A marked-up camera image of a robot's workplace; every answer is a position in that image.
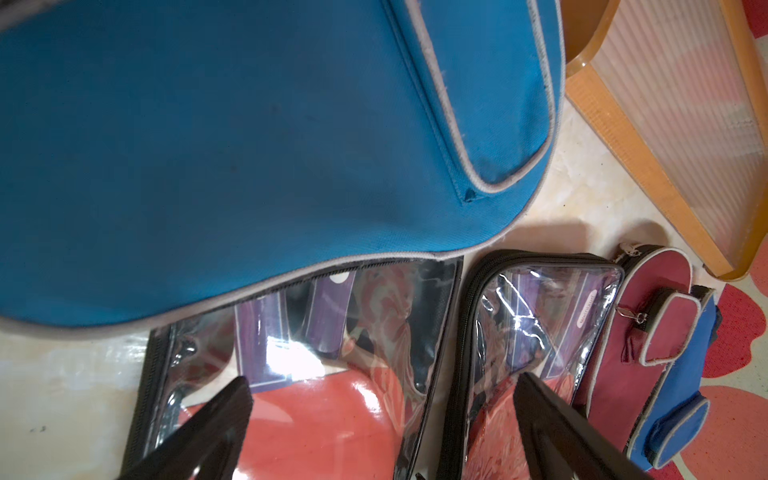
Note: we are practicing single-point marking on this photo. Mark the black paddle case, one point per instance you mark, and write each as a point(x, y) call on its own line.
point(521, 312)
point(341, 369)

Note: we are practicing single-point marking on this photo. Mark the maroon paddle case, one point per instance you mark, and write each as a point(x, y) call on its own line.
point(649, 327)

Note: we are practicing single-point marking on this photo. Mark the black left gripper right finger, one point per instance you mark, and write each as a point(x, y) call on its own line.
point(559, 443)

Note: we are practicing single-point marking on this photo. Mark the wooden two-tier shelf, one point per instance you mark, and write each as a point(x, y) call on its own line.
point(677, 90)

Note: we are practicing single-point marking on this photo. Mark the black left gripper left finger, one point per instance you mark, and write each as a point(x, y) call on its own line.
point(208, 445)

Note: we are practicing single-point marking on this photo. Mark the blue paddle case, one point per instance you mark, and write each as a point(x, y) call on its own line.
point(677, 411)

